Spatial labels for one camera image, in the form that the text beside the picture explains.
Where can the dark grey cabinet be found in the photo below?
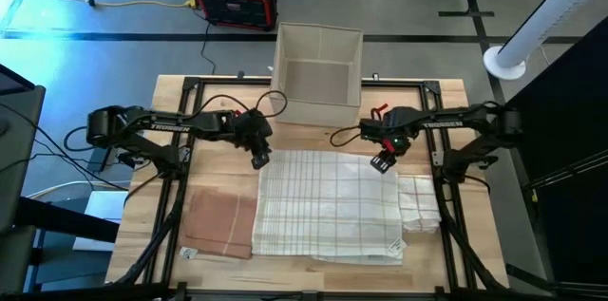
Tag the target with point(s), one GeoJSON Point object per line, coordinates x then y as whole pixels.
{"type": "Point", "coordinates": [19, 149]}

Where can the white tower fan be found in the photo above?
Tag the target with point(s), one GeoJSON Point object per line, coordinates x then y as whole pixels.
{"type": "Point", "coordinates": [546, 11]}

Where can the white flat board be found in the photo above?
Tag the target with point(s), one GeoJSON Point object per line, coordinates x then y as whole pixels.
{"type": "Point", "coordinates": [102, 215]}

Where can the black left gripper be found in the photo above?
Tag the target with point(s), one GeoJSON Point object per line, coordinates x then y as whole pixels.
{"type": "Point", "coordinates": [252, 130]}

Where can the black curtain panel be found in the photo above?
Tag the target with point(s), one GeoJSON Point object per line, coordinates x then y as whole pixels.
{"type": "Point", "coordinates": [570, 125]}

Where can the beige fabric storage box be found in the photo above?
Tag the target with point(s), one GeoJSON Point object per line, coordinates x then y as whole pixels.
{"type": "Point", "coordinates": [316, 80]}

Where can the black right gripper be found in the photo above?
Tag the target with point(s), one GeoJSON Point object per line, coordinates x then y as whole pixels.
{"type": "Point", "coordinates": [392, 127]}

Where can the white handwritten towel tag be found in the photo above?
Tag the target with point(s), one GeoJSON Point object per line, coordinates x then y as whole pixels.
{"type": "Point", "coordinates": [188, 253]}

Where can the terracotta pink towel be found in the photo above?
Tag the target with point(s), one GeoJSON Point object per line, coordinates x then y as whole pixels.
{"type": "Point", "coordinates": [214, 225]}

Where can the white plaid towel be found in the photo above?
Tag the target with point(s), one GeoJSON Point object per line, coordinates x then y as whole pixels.
{"type": "Point", "coordinates": [418, 206]}
{"type": "Point", "coordinates": [323, 206]}

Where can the black aluminium table frame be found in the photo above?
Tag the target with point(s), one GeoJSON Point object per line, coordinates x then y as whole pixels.
{"type": "Point", "coordinates": [223, 81]}

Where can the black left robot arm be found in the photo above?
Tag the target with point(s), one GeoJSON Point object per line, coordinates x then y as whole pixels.
{"type": "Point", "coordinates": [142, 123]}

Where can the white printed towel tag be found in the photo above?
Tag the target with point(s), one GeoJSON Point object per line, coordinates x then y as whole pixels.
{"type": "Point", "coordinates": [396, 247]}

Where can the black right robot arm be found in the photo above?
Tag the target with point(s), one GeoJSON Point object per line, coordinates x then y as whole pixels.
{"type": "Point", "coordinates": [456, 120]}

